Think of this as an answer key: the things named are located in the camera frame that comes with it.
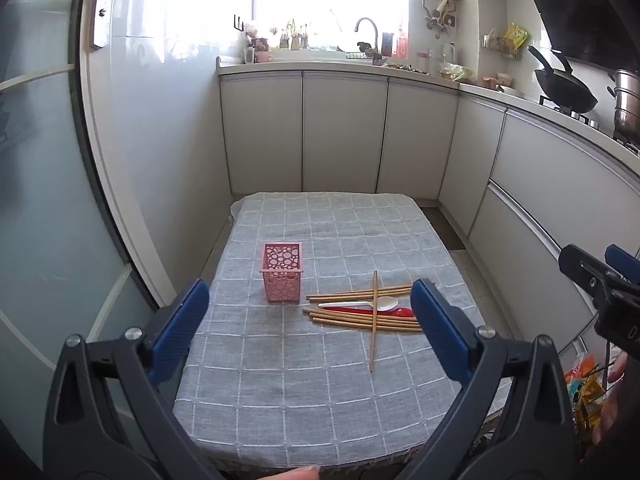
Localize white plastic spoon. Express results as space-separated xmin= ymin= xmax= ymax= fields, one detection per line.
xmin=318 ymin=297 xmax=400 ymax=311

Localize bright kitchen window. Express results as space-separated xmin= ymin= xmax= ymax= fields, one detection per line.
xmin=145 ymin=0 xmax=416 ymax=53

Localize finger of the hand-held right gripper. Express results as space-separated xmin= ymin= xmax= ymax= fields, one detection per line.
xmin=605 ymin=245 xmax=640 ymax=286
xmin=558 ymin=244 xmax=621 ymax=311

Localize person's right hand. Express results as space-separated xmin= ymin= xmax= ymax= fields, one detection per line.
xmin=592 ymin=352 xmax=630 ymax=446

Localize pink perforated utensil holder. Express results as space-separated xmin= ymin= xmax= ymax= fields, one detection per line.
xmin=259 ymin=242 xmax=304 ymax=303

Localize colourful snack bags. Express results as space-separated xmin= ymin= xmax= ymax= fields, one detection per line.
xmin=565 ymin=352 xmax=608 ymax=431

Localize grey checked tablecloth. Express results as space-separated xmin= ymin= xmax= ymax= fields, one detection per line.
xmin=172 ymin=191 xmax=513 ymax=471

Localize black range hood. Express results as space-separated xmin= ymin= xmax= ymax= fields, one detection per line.
xmin=515 ymin=0 xmax=640 ymax=68

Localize black wok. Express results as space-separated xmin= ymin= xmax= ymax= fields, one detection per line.
xmin=527 ymin=46 xmax=598 ymax=113

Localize white kitchen countertop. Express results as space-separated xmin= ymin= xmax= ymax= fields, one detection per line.
xmin=216 ymin=55 xmax=640 ymax=181

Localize pile of wooden chopsticks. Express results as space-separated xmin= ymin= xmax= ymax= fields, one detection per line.
xmin=302 ymin=270 xmax=436 ymax=373

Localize white cabinet drawer front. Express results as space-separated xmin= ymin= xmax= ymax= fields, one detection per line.
xmin=470 ymin=185 xmax=601 ymax=356
xmin=490 ymin=110 xmax=640 ymax=261

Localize steel stock pot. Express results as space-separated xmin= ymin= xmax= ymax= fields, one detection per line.
xmin=607 ymin=69 xmax=640 ymax=138

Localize wall spice rack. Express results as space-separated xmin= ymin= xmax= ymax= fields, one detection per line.
xmin=480 ymin=35 xmax=523 ymax=61

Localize white cabinet door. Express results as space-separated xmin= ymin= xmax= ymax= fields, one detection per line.
xmin=220 ymin=72 xmax=303 ymax=196
xmin=440 ymin=95 xmax=507 ymax=236
xmin=377 ymin=80 xmax=460 ymax=201
xmin=303 ymin=72 xmax=388 ymax=193

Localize row of small decorative vases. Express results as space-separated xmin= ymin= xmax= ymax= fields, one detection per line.
xmin=280 ymin=20 xmax=308 ymax=51

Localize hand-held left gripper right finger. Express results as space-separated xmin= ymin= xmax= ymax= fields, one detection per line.
xmin=395 ymin=278 xmax=576 ymax=480

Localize bag of green vegetables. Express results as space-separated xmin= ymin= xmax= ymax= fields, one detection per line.
xmin=440 ymin=62 xmax=473 ymax=81

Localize yellow snack packet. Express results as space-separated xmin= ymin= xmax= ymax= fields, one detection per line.
xmin=502 ymin=24 xmax=528 ymax=51

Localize red plastic spoon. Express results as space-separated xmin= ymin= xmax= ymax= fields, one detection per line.
xmin=327 ymin=306 xmax=416 ymax=319

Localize curved metal faucet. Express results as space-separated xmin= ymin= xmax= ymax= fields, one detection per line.
xmin=355 ymin=17 xmax=381 ymax=61

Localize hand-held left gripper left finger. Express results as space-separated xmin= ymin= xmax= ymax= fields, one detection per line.
xmin=42 ymin=278 xmax=226 ymax=480

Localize frosted glass door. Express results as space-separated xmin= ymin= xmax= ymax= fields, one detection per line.
xmin=0 ymin=0 xmax=166 ymax=461

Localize gas stove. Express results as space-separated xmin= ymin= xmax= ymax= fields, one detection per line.
xmin=540 ymin=97 xmax=640 ymax=156

